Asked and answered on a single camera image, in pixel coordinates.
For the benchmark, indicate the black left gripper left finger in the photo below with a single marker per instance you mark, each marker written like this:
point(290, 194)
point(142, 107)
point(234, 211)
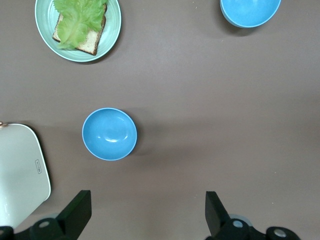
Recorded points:
point(72, 217)

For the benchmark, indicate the bread slice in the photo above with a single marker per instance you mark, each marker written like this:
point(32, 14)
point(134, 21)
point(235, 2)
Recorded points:
point(91, 41)

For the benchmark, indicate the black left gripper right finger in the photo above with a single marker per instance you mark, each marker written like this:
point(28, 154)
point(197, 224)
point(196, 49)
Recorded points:
point(220, 222)

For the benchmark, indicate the brown table cover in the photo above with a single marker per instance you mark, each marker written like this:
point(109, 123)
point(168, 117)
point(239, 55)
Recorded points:
point(200, 100)

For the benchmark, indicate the green plate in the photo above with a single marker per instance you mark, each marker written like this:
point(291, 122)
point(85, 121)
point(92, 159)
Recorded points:
point(112, 25)

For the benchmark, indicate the cream white toaster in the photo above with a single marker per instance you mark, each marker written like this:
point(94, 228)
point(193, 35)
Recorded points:
point(20, 170)

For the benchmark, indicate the green lettuce leaf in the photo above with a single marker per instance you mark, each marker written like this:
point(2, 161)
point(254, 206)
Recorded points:
point(77, 22)

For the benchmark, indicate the blue bowl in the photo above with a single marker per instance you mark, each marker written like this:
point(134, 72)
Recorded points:
point(110, 133)
point(250, 12)

